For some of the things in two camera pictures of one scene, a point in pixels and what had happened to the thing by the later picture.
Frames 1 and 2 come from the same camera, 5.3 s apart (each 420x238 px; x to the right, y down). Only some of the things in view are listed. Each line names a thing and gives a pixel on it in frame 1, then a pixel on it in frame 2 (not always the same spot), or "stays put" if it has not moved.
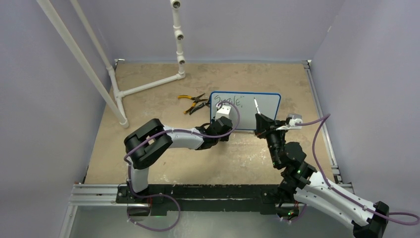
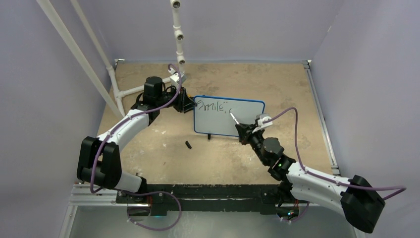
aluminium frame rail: x=95 y=195 stays put
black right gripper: x=265 y=126 to x=245 y=131
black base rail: x=174 y=200 stays put
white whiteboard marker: x=256 y=103 to x=236 y=120
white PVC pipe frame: x=114 y=97 stays put
